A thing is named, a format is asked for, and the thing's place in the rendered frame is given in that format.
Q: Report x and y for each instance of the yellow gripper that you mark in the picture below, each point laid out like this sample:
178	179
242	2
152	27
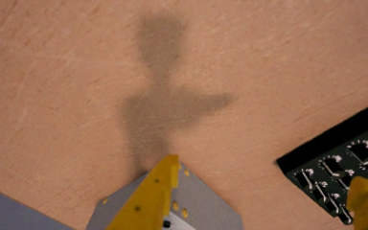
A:
151	201

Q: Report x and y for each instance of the black knob box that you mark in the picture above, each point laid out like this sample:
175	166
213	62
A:
323	160

